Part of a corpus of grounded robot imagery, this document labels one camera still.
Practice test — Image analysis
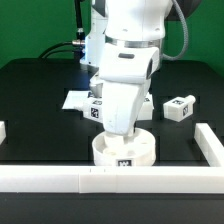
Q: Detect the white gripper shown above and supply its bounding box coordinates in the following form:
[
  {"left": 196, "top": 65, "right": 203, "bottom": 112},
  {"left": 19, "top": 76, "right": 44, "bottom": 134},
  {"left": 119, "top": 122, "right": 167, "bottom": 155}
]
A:
[{"left": 99, "top": 43, "right": 160, "bottom": 136}]

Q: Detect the white round stool seat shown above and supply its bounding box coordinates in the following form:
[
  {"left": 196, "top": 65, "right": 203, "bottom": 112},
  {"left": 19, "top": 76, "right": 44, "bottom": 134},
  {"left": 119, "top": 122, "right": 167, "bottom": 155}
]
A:
[{"left": 92, "top": 128, "right": 156, "bottom": 166}]

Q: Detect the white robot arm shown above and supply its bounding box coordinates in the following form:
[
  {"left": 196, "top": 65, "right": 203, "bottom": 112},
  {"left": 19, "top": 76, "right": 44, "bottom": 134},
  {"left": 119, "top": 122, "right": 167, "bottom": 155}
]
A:
[{"left": 80, "top": 0, "right": 202, "bottom": 136}]

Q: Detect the white paper with tags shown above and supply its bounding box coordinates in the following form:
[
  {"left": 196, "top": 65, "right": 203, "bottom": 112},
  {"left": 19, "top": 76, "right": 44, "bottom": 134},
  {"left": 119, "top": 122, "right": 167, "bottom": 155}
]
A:
[{"left": 62, "top": 90, "right": 88, "bottom": 110}]

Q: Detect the white left fence block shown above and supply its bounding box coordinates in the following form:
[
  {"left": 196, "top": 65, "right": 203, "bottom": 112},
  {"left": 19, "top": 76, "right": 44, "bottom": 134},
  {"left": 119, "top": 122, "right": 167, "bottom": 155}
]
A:
[{"left": 0, "top": 121, "right": 6, "bottom": 145}]

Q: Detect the grey corrugated hose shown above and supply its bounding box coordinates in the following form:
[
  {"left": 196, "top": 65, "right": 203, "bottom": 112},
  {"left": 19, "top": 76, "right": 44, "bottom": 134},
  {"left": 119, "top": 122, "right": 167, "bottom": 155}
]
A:
[{"left": 161, "top": 0, "right": 190, "bottom": 62}]

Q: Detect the black cable bundle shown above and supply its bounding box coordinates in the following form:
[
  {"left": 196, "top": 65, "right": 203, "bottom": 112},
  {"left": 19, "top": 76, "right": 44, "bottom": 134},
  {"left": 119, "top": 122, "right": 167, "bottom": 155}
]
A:
[{"left": 38, "top": 39, "right": 86, "bottom": 60}]

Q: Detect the white right fence wall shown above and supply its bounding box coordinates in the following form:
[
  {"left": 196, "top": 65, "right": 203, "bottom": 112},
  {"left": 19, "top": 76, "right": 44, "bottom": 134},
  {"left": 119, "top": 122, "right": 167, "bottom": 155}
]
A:
[{"left": 194, "top": 123, "right": 224, "bottom": 168}]

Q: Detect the white fence wall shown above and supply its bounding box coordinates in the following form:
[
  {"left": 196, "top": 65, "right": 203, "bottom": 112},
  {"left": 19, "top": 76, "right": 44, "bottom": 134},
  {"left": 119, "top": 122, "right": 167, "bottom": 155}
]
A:
[
  {"left": 194, "top": 123, "right": 224, "bottom": 168},
  {"left": 0, "top": 165, "right": 224, "bottom": 194}
]

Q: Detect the white front fence wall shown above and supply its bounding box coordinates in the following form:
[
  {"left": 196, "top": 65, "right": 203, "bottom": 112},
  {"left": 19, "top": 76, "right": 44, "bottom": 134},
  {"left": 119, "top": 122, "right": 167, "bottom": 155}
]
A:
[{"left": 0, "top": 165, "right": 224, "bottom": 194}]

